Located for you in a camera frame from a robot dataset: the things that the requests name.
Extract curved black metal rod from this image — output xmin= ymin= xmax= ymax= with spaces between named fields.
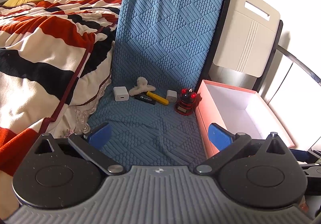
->
xmin=276 ymin=45 xmax=321 ymax=84

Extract white charger block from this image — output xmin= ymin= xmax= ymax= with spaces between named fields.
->
xmin=113 ymin=86 xmax=129 ymax=102

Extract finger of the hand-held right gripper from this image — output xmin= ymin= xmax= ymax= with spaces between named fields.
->
xmin=291 ymin=149 xmax=321 ymax=164

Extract yellow marker pen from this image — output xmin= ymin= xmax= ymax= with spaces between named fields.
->
xmin=147 ymin=91 xmax=169 ymax=105

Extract fluffy white hair claw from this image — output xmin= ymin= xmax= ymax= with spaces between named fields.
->
xmin=129 ymin=77 xmax=155 ymax=96

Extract red white black striped blanket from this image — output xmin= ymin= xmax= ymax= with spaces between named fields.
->
xmin=0 ymin=0 xmax=125 ymax=173

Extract lace bed skirt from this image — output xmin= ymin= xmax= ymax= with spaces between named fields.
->
xmin=54 ymin=77 xmax=112 ymax=139

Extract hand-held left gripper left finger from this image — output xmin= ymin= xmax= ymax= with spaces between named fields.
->
xmin=34 ymin=122 xmax=126 ymax=175

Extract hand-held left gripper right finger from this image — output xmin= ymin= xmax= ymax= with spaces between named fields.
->
xmin=196 ymin=123 xmax=289 ymax=175

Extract red black toy robot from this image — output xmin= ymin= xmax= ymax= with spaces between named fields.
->
xmin=175 ymin=88 xmax=197 ymax=115

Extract blue textured chair cushion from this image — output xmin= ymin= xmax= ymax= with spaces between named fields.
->
xmin=88 ymin=0 xmax=225 ymax=167

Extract pink cardboard box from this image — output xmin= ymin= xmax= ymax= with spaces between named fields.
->
xmin=195 ymin=79 xmax=295 ymax=158

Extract black flash drive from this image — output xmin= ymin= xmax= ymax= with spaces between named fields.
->
xmin=135 ymin=95 xmax=157 ymax=105

